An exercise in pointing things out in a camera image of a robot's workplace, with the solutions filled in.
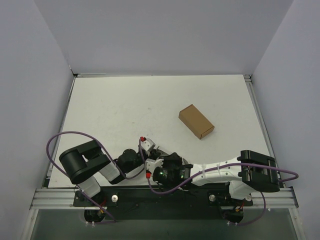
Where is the white paper box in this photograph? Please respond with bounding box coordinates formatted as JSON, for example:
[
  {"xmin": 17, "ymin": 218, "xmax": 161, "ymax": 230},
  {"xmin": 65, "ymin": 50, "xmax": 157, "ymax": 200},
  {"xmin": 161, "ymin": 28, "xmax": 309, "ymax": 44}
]
[{"xmin": 149, "ymin": 149, "xmax": 189, "ymax": 169}]

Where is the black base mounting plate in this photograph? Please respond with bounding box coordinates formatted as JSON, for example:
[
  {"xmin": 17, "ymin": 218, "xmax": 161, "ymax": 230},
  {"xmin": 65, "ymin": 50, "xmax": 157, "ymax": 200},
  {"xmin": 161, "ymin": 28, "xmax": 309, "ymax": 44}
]
[{"xmin": 72, "ymin": 182, "xmax": 253, "ymax": 222}]

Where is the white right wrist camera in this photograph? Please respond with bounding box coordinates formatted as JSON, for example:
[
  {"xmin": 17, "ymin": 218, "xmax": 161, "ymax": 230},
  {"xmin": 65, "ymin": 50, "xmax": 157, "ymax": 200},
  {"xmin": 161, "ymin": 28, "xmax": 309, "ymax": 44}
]
[{"xmin": 144, "ymin": 158, "xmax": 164, "ymax": 179}]

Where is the brown folded cardboard box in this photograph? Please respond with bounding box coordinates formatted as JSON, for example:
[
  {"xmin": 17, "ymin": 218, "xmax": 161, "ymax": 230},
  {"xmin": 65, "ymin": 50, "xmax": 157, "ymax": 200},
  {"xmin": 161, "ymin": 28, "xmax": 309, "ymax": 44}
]
[{"xmin": 178, "ymin": 104, "xmax": 215, "ymax": 140}]

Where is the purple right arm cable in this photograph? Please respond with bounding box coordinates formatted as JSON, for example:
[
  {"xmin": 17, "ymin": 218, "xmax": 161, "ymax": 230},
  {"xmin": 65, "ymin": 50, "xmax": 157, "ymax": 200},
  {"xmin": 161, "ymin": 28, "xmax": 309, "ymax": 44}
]
[{"xmin": 146, "ymin": 162, "xmax": 300, "ymax": 227}]

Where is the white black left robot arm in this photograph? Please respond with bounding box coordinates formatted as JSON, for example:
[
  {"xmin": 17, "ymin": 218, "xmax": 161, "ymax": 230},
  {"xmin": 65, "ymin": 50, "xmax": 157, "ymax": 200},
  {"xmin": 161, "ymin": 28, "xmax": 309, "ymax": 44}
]
[{"xmin": 59, "ymin": 138, "xmax": 162, "ymax": 206}]

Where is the aluminium table frame rail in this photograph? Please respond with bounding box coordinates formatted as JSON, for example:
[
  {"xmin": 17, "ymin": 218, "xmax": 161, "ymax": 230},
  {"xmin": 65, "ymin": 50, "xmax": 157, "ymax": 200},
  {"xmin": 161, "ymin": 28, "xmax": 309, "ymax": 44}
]
[{"xmin": 29, "ymin": 73, "xmax": 300, "ymax": 211}]

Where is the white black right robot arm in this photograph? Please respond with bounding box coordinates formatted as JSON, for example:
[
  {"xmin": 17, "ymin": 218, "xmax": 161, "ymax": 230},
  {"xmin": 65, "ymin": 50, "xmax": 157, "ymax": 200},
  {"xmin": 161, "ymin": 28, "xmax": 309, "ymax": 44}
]
[{"xmin": 145, "ymin": 150, "xmax": 280, "ymax": 200}]

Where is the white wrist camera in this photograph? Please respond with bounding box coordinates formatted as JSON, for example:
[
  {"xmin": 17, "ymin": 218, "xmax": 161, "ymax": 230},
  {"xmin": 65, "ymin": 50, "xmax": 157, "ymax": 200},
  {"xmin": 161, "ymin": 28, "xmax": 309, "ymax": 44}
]
[
  {"xmin": 139, "ymin": 136, "xmax": 156, "ymax": 152},
  {"xmin": 144, "ymin": 158, "xmax": 164, "ymax": 179}
]

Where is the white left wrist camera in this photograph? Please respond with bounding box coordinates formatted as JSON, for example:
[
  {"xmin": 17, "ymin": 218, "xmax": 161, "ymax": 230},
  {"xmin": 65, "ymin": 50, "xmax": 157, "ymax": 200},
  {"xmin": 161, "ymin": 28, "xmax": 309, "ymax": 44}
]
[{"xmin": 139, "ymin": 136, "xmax": 156, "ymax": 152}]

